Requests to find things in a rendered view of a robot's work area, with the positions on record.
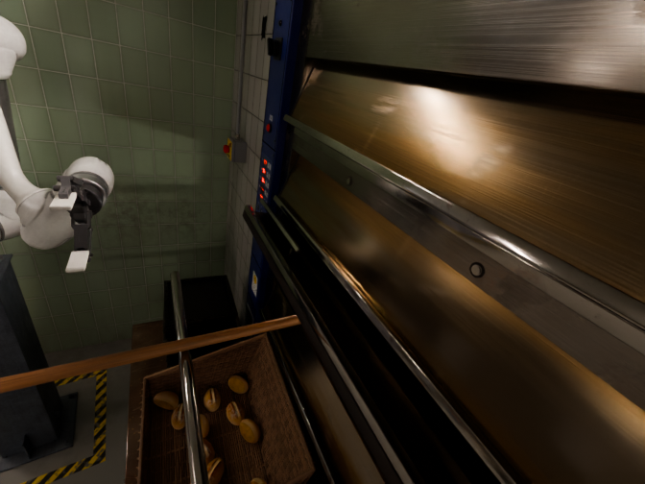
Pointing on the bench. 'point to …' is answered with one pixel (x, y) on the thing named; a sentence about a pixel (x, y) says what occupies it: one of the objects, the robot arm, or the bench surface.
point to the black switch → (274, 47)
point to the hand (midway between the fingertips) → (69, 238)
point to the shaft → (138, 354)
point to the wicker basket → (281, 429)
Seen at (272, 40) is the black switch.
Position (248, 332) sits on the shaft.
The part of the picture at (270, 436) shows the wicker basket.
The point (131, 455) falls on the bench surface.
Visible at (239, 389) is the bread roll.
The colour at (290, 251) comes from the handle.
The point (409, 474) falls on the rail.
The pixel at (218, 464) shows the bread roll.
